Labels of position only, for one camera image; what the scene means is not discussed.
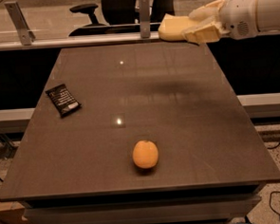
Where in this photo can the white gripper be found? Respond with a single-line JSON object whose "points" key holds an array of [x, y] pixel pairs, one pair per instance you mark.
{"points": [[239, 15]]}

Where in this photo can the yellow sponge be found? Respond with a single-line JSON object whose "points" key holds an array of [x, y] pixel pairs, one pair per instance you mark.
{"points": [[171, 27]]}

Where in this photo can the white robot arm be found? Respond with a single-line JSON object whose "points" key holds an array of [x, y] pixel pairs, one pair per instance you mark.
{"points": [[267, 16]]}

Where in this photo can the black office chair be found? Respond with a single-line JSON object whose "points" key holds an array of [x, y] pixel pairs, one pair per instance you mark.
{"points": [[121, 16]]}

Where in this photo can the orange fruit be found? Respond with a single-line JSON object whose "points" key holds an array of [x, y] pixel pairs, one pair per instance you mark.
{"points": [[145, 154]]}

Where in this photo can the black snack packet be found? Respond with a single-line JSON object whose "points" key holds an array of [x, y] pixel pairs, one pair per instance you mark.
{"points": [[63, 100]]}

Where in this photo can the middle metal rail bracket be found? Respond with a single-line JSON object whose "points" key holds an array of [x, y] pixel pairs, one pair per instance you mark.
{"points": [[144, 19]]}

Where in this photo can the metal rail bracket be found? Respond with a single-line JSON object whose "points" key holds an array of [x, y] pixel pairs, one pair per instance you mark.
{"points": [[18, 19], [144, 19]]}

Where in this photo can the left metal rail bracket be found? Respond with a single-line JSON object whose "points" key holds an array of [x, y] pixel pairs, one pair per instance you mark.
{"points": [[18, 19]]}

